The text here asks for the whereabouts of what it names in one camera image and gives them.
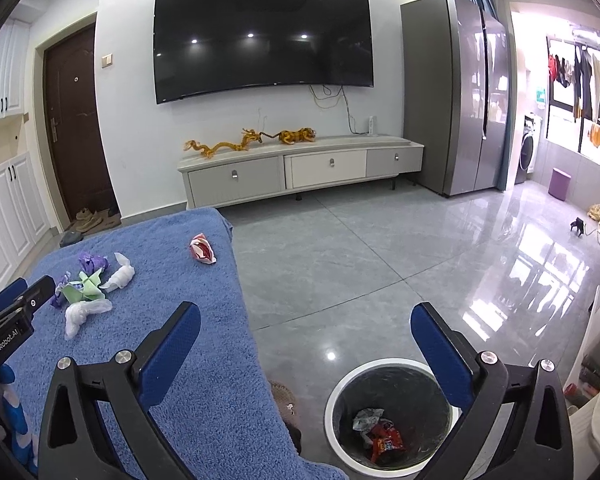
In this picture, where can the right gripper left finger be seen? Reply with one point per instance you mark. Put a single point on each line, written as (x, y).
(74, 440)

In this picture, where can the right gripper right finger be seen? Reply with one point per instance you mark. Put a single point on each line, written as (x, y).
(536, 442)

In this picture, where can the purple wrapper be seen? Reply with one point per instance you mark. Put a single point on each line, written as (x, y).
(65, 292)
(90, 263)

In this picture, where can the red orange snack bag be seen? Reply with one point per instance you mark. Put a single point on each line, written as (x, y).
(387, 443)

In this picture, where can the silver brown snack wrapper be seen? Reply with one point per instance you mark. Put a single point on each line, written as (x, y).
(364, 422)

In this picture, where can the small red white wrapper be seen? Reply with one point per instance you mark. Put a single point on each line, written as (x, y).
(201, 249)

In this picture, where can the white rim trash bin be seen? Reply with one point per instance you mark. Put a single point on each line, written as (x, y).
(412, 400)

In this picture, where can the grey slipper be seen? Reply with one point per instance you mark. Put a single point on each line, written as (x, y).
(70, 238)

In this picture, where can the beige slippers at door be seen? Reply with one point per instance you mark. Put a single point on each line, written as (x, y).
(88, 222)

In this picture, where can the blue fluffy blanket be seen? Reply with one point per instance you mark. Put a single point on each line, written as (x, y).
(219, 414)

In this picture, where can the black toy animal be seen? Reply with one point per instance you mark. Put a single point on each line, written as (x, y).
(578, 225)

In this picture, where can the brown knitted slipper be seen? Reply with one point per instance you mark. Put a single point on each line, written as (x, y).
(287, 407)

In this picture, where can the purple stool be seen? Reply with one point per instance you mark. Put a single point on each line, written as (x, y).
(559, 184)

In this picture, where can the dark brown entry door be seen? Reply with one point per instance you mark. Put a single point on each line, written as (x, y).
(72, 126)

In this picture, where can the white grey TV cabinet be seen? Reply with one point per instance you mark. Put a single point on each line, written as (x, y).
(272, 169)

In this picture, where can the golden dragon figurine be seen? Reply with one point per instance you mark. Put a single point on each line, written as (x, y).
(249, 137)

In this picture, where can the washing machine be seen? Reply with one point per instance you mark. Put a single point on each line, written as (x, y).
(528, 147)

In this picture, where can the golden tiger figurine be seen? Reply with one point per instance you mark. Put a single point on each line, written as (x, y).
(291, 137)

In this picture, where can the grey steel refrigerator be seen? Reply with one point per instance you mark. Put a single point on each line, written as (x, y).
(456, 85)

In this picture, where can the white upper wall cabinets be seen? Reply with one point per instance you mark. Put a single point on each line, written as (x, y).
(14, 36)

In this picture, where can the beige light switch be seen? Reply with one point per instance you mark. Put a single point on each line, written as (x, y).
(107, 60)

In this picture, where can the black wall television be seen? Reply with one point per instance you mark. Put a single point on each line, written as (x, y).
(207, 46)

